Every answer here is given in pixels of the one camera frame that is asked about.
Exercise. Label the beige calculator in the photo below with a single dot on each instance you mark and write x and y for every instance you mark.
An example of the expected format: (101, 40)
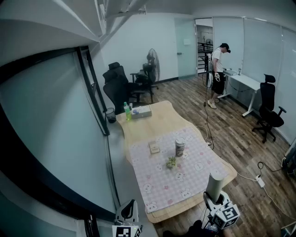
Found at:
(154, 147)

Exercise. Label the black office chair with headrest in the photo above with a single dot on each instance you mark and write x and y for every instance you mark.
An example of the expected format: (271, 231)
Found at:
(269, 108)
(116, 90)

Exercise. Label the black window frame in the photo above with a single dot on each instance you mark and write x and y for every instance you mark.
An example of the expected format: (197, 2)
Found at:
(92, 78)

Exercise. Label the frosted glass door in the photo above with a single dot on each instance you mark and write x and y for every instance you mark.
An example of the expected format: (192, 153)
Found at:
(185, 60)

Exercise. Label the grey tissue box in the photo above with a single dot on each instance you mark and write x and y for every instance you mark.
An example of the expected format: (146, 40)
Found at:
(141, 113)

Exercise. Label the patterned cup with lid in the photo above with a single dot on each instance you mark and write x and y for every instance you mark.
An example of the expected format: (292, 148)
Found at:
(179, 149)

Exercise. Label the small green potted plant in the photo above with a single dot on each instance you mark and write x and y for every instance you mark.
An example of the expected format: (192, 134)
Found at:
(171, 162)

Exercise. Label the person's legs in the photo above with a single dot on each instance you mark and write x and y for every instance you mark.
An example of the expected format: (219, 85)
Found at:
(192, 229)

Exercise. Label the black mesh waste bin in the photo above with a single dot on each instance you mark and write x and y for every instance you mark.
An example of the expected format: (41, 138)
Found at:
(111, 115)

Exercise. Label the black standing fan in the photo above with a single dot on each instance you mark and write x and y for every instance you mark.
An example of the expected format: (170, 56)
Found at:
(154, 62)

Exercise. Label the pink checked bear tablecloth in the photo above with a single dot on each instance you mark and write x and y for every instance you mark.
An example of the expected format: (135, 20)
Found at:
(162, 180)

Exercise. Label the white desk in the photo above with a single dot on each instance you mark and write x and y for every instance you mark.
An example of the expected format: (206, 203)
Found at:
(245, 82)

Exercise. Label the green plastic bottle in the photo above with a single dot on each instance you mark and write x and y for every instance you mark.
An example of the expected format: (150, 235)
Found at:
(127, 112)

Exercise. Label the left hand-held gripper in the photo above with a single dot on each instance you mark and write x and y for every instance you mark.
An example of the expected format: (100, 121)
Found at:
(126, 230)

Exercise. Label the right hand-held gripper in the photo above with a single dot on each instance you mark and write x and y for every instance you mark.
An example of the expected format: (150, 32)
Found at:
(227, 214)

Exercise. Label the white cylindrical bottle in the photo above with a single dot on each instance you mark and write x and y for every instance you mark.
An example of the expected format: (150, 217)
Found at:
(214, 186)

